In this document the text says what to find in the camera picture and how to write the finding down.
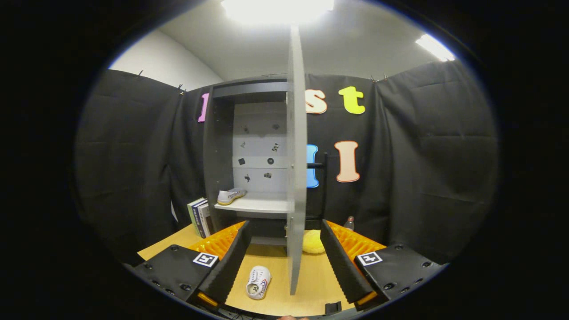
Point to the white canvas shoe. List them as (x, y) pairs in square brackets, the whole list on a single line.
[(231, 196), (258, 282)]

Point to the ceiling light panel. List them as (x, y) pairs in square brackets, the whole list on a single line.
[(275, 11)]

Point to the dark grey shoe cabinet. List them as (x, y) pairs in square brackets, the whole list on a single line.
[(222, 155)]

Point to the white grey book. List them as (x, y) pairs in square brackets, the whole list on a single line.
[(206, 222)]

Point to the black backdrop cloth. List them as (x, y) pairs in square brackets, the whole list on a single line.
[(422, 155)]

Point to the green and white book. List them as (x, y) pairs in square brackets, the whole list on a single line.
[(192, 218)]

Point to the grey shoe cabinet door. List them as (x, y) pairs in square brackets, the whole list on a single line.
[(297, 178)]

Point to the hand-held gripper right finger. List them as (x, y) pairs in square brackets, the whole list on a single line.
[(340, 266)]

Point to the yellow plush toy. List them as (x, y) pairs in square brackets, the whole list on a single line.
[(313, 242)]

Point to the clear bottle with red label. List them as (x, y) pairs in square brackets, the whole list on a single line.
[(350, 224)]

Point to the dark blue book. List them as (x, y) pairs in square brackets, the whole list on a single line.
[(199, 220)]

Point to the ceiling tube light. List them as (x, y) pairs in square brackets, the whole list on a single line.
[(433, 46)]

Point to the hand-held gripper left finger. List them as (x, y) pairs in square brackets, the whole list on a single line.
[(231, 266)]

